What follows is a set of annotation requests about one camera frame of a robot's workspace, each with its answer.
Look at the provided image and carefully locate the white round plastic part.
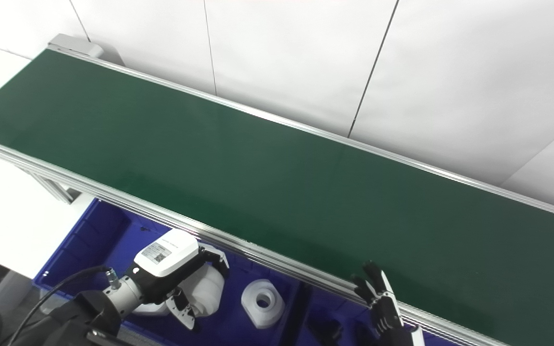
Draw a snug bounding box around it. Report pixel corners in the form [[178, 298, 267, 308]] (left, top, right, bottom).
[[180, 262, 226, 318], [132, 300, 173, 317]]

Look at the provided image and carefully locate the grey conveyor end housing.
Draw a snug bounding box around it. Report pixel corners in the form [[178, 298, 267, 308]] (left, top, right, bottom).
[[48, 33, 125, 66]]

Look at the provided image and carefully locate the green conveyor belt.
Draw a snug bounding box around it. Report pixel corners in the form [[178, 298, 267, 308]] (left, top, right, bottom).
[[0, 44, 554, 346], [0, 49, 554, 346]]

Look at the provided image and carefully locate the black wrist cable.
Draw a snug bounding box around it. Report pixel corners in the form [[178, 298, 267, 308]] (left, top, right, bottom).
[[7, 265, 115, 346]]

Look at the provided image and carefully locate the blue plastic bin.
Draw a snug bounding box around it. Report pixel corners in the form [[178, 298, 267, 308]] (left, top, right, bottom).
[[34, 198, 307, 346], [300, 283, 455, 346]]

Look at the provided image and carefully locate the white hexagonal plastic part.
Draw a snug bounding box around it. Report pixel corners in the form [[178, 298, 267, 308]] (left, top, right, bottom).
[[240, 280, 286, 330]]

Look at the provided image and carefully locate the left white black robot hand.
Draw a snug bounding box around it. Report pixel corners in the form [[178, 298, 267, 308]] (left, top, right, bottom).
[[126, 228, 230, 332]]

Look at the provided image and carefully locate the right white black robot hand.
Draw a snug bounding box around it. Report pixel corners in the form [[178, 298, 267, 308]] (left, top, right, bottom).
[[352, 261, 425, 346]]

